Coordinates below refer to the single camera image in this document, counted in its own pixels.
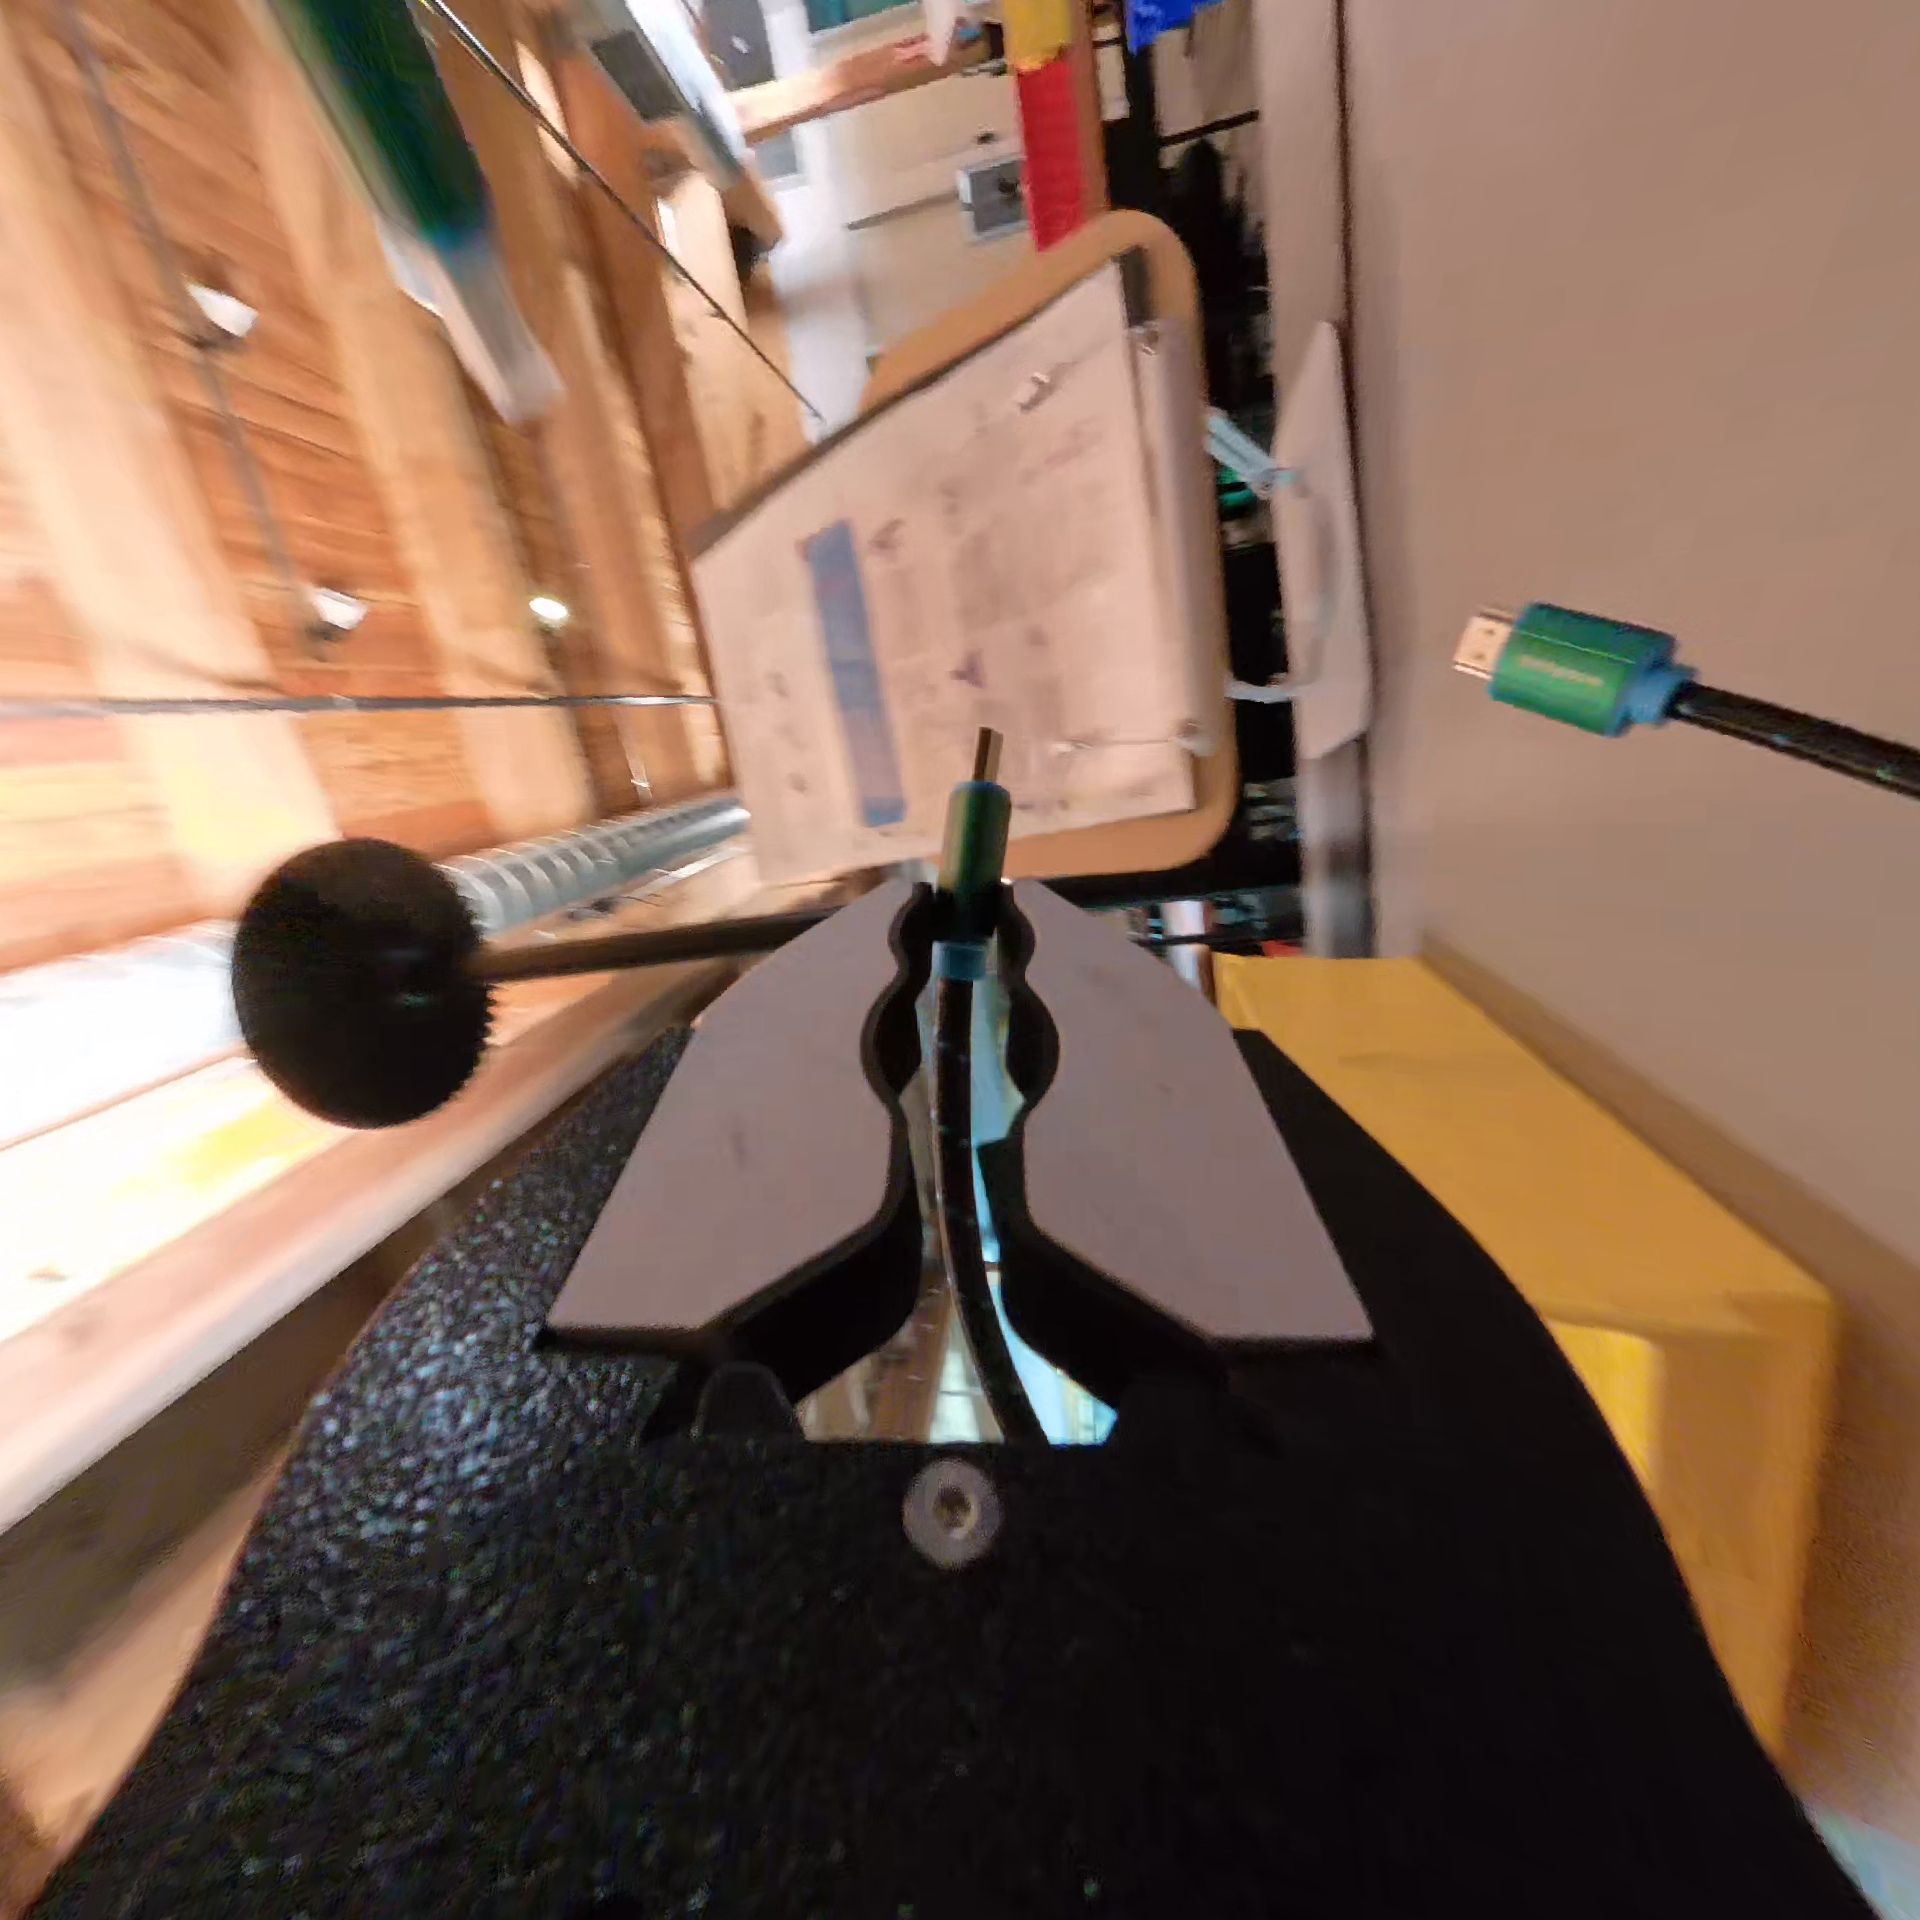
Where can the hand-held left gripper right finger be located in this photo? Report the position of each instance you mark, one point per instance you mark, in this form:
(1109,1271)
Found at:
(1184,1184)

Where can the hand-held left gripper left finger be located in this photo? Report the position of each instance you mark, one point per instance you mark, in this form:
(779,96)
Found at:
(750,1171)

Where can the yellow plastic bin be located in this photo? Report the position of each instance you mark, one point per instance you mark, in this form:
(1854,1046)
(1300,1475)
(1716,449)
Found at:
(1500,1141)

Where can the black foam microphone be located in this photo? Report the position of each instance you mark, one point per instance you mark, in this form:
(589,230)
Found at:
(353,984)

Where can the white flat stand base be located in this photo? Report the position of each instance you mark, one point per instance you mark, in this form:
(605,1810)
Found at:
(1319,450)

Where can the corrugated silver duct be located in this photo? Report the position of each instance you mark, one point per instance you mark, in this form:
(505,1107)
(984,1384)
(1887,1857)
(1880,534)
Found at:
(600,855)

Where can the paper-covered board with wooden frame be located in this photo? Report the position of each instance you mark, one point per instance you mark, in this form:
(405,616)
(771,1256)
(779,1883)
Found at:
(974,600)

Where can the red and yellow post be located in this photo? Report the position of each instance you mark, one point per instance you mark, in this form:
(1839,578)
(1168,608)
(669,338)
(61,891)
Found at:
(1060,136)

